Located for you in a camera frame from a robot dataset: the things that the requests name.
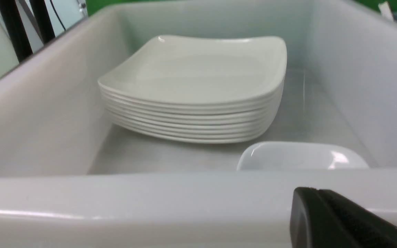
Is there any green backdrop cloth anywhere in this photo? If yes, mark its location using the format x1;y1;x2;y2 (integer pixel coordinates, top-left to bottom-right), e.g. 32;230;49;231
85;0;397;16

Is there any stack of white plates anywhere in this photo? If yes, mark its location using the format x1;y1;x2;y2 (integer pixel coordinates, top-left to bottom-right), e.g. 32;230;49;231
99;79;285;144

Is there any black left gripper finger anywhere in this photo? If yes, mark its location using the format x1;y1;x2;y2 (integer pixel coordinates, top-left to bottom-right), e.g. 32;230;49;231
290;187;397;248

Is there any large white rice plate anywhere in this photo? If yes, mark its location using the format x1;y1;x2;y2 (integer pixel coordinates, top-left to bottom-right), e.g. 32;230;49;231
98;35;288;106

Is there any large translucent white bin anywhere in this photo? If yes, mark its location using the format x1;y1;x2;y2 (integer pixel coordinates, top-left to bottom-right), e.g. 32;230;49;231
0;0;397;248

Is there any upright white spoon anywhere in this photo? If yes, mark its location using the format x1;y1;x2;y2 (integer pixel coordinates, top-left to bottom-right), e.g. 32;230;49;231
378;1;395;21

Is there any small white bowl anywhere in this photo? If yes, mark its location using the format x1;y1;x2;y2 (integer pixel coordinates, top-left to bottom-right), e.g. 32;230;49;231
237;141;370;171

